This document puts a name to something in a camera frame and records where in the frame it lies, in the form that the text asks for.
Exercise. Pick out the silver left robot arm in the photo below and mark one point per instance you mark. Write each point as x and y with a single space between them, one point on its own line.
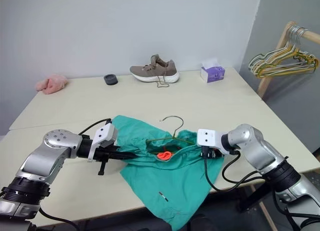
45 156

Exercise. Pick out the black table frame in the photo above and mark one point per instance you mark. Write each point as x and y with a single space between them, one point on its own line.
250 196

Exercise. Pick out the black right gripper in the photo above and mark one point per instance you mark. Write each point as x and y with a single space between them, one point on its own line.
211 152

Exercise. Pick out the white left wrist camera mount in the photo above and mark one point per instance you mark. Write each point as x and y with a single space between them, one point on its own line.
106 134

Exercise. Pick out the clothes hangers on rack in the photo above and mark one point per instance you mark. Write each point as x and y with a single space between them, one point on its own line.
255 59

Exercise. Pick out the purple and white tissue box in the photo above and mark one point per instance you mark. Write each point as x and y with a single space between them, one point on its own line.
213 73

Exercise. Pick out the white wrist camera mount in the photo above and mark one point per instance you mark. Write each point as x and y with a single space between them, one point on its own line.
208 137
106 134

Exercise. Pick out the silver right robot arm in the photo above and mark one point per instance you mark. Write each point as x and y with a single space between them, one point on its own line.
257 151

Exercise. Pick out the dark rounded shape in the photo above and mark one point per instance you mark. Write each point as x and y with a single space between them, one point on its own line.
203 223

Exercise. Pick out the brown sneaker with white sole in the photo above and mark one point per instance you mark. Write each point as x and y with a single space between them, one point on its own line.
155 72

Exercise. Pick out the black round dish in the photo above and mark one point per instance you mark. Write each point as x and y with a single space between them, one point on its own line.
110 79

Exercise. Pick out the wooden clothes rack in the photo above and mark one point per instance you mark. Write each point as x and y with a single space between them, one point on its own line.
311 36

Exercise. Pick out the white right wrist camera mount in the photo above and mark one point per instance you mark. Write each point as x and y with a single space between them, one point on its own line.
208 137

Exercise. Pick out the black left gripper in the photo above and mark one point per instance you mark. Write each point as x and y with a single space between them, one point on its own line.
107 153

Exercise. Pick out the pink cloth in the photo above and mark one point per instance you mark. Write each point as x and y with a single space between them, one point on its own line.
51 84

